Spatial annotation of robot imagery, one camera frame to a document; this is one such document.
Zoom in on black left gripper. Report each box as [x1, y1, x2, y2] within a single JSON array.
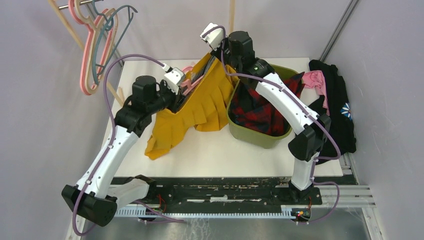
[[146, 79, 187, 115]]

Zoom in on pink plastic hanger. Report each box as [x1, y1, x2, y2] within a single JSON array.
[[67, 0, 112, 96], [180, 73, 204, 96]]

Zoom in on yellow skirt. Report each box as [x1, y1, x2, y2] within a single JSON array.
[[144, 59, 238, 160]]

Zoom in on red plaid skirt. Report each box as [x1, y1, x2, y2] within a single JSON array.
[[229, 82, 290, 137]]

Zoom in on olive green plastic basket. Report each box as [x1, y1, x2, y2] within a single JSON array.
[[226, 81, 292, 149]]

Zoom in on grey blue plastic hanger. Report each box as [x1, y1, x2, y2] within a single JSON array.
[[90, 0, 138, 87]]

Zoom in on beige wooden hanger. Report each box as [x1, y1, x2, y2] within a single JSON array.
[[74, 0, 119, 92]]

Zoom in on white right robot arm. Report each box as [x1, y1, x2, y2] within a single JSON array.
[[200, 29, 331, 204]]

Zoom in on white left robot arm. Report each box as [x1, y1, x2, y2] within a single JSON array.
[[61, 75, 177, 228]]

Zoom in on wooden clothes rack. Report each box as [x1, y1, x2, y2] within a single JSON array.
[[47, 0, 236, 107]]

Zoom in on pink garment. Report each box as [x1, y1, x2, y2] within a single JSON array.
[[302, 70, 330, 116]]

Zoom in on black garment with flower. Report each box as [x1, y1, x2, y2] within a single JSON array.
[[309, 59, 357, 155]]

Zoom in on metal rack rod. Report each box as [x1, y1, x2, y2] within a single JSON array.
[[57, 0, 103, 11]]

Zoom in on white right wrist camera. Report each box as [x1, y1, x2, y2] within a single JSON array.
[[200, 22, 226, 51]]

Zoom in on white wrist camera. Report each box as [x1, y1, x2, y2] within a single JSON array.
[[200, 22, 226, 51], [162, 63, 186, 95]]

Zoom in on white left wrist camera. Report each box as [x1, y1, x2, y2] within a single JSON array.
[[162, 63, 186, 95]]

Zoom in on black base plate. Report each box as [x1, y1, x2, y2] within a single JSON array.
[[110, 176, 323, 215]]

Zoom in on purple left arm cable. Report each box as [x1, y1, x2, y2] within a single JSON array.
[[72, 53, 186, 237]]

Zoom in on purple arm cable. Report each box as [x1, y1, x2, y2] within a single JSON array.
[[202, 25, 342, 225], [72, 53, 186, 237]]

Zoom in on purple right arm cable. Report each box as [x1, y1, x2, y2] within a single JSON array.
[[202, 25, 342, 225]]

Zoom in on white cable duct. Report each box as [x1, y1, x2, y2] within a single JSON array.
[[115, 204, 295, 220]]

